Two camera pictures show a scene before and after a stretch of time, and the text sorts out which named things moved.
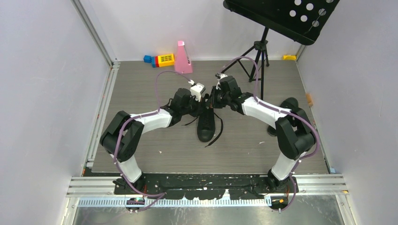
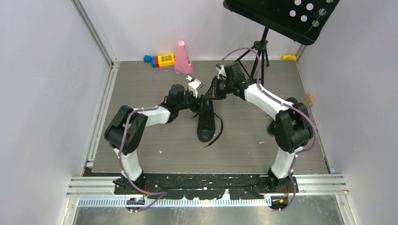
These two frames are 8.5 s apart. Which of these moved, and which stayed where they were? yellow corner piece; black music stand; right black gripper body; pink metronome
Moved: right black gripper body
Stayed: black music stand; pink metronome; yellow corner piece
